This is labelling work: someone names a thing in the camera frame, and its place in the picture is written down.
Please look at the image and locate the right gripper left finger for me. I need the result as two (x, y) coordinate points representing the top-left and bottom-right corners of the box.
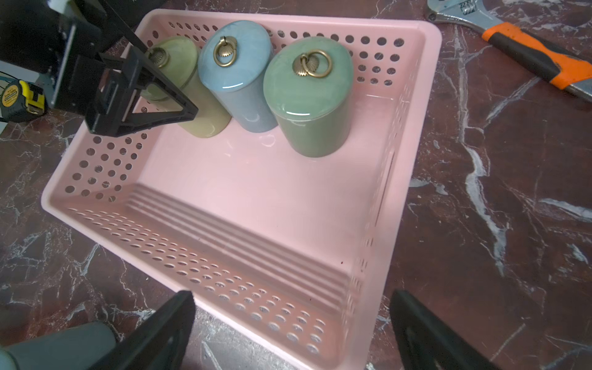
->
(91, 291), (196, 369)

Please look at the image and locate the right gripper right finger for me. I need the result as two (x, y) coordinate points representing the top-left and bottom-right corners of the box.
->
(389, 290), (497, 369)

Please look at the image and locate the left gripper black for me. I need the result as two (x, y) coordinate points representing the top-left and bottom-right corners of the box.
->
(1, 1), (199, 137)

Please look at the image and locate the blue-grey tea canister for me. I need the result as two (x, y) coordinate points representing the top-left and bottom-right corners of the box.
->
(198, 20), (278, 134)

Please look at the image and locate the pink plastic basket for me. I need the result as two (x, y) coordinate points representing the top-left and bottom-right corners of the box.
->
(42, 9), (442, 369)

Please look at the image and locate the green tea canister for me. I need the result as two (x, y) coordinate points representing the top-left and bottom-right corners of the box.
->
(263, 36), (354, 158)

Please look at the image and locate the yellow black tape measure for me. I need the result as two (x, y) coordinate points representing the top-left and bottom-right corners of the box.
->
(1, 80), (46, 123)

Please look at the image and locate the orange handled adjustable wrench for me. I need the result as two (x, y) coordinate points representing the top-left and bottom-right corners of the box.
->
(425, 0), (591, 102)

